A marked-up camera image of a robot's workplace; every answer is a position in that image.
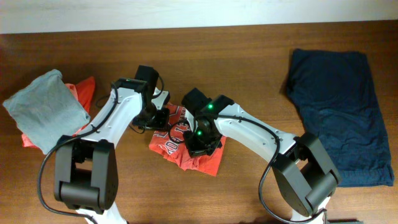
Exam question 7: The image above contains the navy blue folded shirt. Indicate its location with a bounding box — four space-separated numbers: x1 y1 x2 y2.
286 49 394 187

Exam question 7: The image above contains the orange folded shirt under grey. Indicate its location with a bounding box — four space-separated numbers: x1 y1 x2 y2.
21 76 96 149

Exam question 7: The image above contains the orange printed t-shirt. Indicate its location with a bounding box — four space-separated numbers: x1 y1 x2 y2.
148 103 227 177

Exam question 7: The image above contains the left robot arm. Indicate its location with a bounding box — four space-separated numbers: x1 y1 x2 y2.
54 78 170 223

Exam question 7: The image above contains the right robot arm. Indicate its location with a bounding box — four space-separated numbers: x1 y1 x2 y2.
182 90 342 223

